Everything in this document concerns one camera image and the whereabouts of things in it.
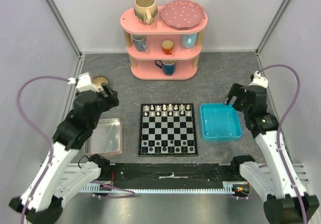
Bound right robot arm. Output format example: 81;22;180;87
224;82;319;223

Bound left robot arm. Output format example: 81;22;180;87
9;83;119;223

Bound brown ceramic bowl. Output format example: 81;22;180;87
92;76;109;86

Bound blue plastic bin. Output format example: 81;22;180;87
200;103;242;142

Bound pink metal tray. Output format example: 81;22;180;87
83;118;122;156

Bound grey mug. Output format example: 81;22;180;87
131;35;146;52

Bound dark blue mug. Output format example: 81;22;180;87
154;60;177;76

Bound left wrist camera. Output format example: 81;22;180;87
68;72;99;93

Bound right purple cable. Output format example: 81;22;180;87
235;64;309;224

